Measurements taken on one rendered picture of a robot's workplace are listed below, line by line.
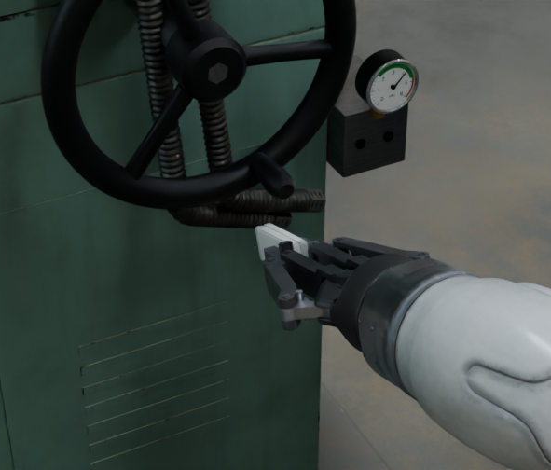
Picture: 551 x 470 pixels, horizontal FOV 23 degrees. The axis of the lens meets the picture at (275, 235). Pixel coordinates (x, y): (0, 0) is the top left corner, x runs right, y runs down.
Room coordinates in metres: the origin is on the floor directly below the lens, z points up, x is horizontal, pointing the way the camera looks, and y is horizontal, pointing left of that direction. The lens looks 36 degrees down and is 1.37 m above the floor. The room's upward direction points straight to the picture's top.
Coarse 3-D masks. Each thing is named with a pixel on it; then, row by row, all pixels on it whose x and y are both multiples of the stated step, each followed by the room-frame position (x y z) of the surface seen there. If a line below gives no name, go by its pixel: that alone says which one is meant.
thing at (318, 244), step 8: (312, 248) 0.86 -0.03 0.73; (320, 248) 0.86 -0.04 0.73; (328, 248) 0.85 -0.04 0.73; (336, 248) 0.85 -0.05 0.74; (320, 256) 0.85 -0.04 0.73; (328, 256) 0.84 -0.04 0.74; (336, 256) 0.83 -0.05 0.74; (344, 256) 0.83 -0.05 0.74; (352, 256) 0.83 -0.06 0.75; (360, 256) 0.81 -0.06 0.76; (328, 264) 0.84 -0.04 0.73; (336, 264) 0.83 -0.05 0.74; (344, 264) 0.82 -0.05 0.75; (352, 264) 0.81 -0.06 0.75; (360, 264) 0.80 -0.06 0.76
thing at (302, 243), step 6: (270, 228) 0.92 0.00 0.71; (276, 228) 0.91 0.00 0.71; (282, 234) 0.90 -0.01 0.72; (288, 234) 0.89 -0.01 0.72; (294, 240) 0.88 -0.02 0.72; (300, 240) 0.87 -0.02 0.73; (300, 246) 0.87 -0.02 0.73; (306, 246) 0.87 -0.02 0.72; (300, 252) 0.87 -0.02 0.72; (306, 252) 0.87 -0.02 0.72
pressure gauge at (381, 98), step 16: (368, 64) 1.24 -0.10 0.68; (384, 64) 1.23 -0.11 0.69; (400, 64) 1.24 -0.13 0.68; (368, 80) 1.23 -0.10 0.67; (384, 80) 1.23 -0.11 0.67; (400, 80) 1.24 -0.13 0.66; (416, 80) 1.25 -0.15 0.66; (368, 96) 1.22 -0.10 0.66; (384, 96) 1.23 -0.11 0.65; (400, 96) 1.24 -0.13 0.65; (384, 112) 1.23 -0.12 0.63
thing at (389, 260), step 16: (384, 256) 0.76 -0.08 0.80; (400, 256) 0.76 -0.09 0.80; (352, 272) 0.75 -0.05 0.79; (368, 272) 0.74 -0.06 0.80; (320, 288) 0.78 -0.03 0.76; (336, 288) 0.77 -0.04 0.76; (352, 288) 0.74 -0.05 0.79; (368, 288) 0.72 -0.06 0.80; (320, 304) 0.75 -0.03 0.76; (336, 304) 0.74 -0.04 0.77; (352, 304) 0.72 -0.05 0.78; (320, 320) 0.75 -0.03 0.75; (336, 320) 0.74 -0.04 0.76; (352, 320) 0.72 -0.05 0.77; (352, 336) 0.72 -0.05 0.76
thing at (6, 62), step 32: (224, 0) 1.22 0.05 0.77; (256, 0) 1.24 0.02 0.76; (288, 0) 1.25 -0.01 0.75; (320, 0) 1.27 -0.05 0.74; (0, 32) 1.12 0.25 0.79; (32, 32) 1.13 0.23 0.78; (96, 32) 1.16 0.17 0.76; (128, 32) 1.17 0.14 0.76; (256, 32) 1.24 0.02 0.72; (288, 32) 1.25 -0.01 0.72; (0, 64) 1.12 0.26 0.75; (32, 64) 1.13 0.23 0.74; (96, 64) 1.16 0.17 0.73; (128, 64) 1.17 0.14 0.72; (0, 96) 1.11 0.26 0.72
